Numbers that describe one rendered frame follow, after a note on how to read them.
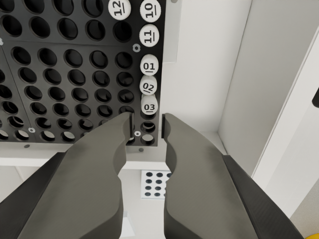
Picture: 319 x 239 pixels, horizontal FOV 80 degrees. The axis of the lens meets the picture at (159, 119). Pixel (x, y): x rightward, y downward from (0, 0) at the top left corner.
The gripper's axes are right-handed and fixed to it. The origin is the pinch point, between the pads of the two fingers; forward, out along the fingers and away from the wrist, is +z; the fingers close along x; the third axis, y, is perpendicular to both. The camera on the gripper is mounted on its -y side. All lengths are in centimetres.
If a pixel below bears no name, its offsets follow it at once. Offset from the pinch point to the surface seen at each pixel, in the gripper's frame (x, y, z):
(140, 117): -0.7, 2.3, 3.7
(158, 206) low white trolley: 2.7, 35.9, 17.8
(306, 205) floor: 144, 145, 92
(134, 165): -1.4, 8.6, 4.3
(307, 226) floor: 161, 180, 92
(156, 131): 0.7, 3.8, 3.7
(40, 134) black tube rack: -9.6, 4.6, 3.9
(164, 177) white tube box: 3.1, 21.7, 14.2
